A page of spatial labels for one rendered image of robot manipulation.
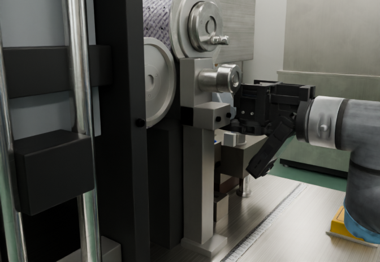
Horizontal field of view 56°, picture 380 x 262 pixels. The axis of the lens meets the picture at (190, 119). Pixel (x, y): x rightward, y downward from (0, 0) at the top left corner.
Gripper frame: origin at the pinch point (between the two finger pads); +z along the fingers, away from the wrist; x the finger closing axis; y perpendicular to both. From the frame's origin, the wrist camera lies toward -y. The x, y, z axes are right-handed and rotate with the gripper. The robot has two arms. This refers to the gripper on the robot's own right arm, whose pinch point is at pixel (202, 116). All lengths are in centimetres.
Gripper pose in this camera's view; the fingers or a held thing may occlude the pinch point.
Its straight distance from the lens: 66.2
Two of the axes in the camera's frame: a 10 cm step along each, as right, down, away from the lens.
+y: 0.0, -9.7, -2.3
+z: -8.2, -1.3, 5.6
